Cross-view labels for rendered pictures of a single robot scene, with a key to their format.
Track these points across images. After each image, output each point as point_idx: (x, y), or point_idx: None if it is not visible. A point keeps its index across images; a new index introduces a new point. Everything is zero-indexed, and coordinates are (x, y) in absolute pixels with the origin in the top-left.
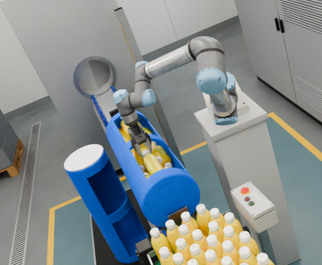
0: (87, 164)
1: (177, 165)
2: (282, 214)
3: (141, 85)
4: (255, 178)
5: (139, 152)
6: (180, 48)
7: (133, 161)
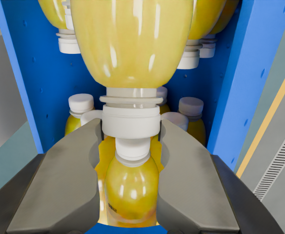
0: None
1: (50, 79)
2: None
3: None
4: None
5: (182, 139)
6: None
7: (235, 113)
